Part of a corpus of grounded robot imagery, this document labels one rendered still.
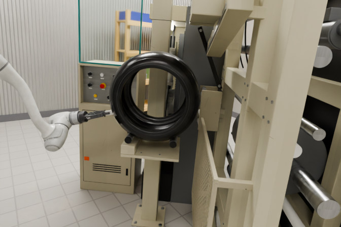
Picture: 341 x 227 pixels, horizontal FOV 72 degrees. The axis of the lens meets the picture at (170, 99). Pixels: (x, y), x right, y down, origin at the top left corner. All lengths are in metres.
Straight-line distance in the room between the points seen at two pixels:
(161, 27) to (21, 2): 3.25
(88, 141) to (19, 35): 2.68
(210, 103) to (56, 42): 3.51
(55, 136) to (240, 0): 1.22
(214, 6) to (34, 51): 3.89
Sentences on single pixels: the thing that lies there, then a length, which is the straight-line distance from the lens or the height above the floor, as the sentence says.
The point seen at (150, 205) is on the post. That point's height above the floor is 0.16.
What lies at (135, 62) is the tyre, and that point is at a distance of 1.37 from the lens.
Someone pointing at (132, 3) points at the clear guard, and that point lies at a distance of 2.14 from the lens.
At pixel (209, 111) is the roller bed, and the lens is 1.72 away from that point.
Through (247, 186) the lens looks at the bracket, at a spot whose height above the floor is 0.98.
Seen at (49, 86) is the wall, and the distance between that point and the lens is 4.77.
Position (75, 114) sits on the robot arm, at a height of 1.01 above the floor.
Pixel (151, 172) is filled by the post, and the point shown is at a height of 0.48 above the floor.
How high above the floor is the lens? 1.51
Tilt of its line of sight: 14 degrees down
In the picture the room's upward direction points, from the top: 4 degrees clockwise
